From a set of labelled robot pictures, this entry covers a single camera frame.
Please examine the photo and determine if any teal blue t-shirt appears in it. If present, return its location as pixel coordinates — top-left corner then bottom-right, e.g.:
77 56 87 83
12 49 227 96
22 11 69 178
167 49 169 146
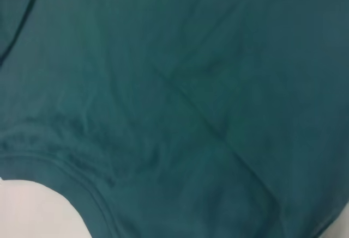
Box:
0 0 349 238

